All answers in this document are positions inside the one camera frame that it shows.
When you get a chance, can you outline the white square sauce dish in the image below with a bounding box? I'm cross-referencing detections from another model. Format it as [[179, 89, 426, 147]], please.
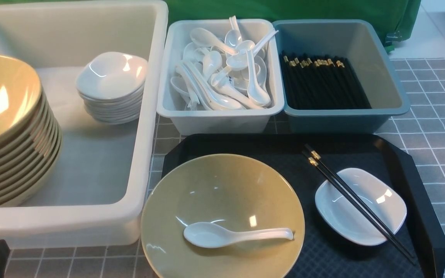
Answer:
[[315, 168, 407, 246]]

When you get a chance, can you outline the yellow-green noodle bowl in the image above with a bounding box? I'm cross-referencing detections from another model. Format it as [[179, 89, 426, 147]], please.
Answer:
[[141, 154, 305, 278]]

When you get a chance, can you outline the light grey spoon bin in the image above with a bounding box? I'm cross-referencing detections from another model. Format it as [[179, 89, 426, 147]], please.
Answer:
[[157, 19, 285, 136]]

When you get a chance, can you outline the pile of white soup spoons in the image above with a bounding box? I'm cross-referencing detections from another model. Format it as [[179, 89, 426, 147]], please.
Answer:
[[169, 16, 277, 111]]

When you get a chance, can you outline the white ceramic soup spoon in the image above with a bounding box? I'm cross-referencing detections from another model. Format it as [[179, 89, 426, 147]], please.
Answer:
[[183, 222, 294, 249]]

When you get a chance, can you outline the bundle of black chopsticks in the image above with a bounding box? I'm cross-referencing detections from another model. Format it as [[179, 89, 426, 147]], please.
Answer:
[[280, 51, 372, 110]]

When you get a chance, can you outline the stack of white sauce dishes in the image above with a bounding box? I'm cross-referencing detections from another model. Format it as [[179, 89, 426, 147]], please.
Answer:
[[75, 51, 149, 125]]

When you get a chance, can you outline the large white plastic tub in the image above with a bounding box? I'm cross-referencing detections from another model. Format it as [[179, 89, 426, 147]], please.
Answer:
[[0, 0, 168, 249]]

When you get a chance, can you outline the black serving tray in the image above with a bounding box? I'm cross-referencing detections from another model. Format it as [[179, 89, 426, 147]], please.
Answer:
[[163, 134, 445, 278]]

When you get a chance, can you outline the stack of yellow-green bowls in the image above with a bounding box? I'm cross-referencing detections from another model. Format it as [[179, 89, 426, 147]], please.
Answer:
[[0, 55, 63, 207]]

